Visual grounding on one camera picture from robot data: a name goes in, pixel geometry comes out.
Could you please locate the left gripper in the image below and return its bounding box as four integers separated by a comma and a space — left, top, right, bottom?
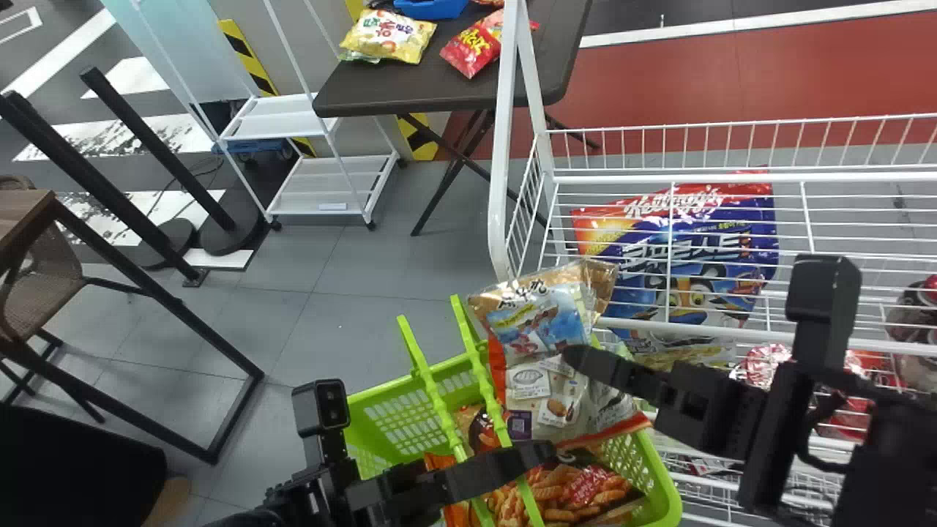
344, 440, 559, 527

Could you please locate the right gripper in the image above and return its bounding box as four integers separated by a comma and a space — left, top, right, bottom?
560, 344, 771, 459

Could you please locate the blue snack packet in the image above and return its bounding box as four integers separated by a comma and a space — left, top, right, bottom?
467, 258, 654, 449

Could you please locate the orange snack packet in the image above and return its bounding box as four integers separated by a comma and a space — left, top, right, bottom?
423, 406, 646, 527

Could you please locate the green basket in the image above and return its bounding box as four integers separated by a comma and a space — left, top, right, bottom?
344, 294, 683, 527

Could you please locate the red and white snack packet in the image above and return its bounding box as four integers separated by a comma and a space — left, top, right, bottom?
731, 343, 794, 390

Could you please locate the blue cereal bag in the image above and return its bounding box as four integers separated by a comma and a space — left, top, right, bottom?
570, 172, 781, 368

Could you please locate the red and black snack packet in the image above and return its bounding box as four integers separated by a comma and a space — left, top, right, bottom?
884, 274, 937, 394

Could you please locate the white shelf trolley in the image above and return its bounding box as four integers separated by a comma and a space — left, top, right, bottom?
101, 0, 403, 232

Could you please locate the dark side table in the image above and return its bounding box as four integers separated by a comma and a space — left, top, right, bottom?
313, 0, 600, 237

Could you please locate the yellow snack packet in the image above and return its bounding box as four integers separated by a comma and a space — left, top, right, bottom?
339, 9, 438, 66

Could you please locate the blue basket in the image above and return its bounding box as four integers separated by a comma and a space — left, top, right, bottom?
393, 0, 470, 20

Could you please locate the brown chair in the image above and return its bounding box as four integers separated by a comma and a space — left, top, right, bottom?
0, 174, 151, 425

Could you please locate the brown side table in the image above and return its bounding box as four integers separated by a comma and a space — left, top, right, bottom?
0, 189, 266, 466

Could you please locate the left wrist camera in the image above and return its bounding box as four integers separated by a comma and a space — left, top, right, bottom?
291, 378, 353, 469

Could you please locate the white wire rack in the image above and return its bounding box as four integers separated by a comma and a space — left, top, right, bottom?
488, 0, 937, 527

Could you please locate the black post on round foot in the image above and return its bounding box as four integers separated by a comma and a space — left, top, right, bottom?
80, 66, 269, 258
0, 91, 209, 288

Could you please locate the striped post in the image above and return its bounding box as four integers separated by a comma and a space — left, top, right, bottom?
217, 18, 318, 159

